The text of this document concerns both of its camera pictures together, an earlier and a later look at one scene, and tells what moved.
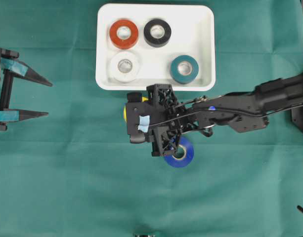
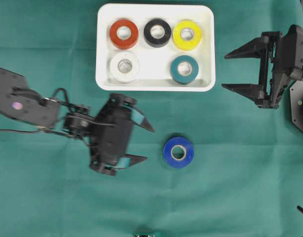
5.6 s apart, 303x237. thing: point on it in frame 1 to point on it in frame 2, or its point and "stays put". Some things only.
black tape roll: (157, 33) stays put
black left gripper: (2, 79) to (111, 134)
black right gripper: (166, 138) to (273, 83)
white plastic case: (138, 45) stays put
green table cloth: (73, 173) stays put
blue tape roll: (186, 141) stays put
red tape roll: (123, 33) stays put
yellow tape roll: (144, 98) to (187, 34)
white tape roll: (121, 76) stays put
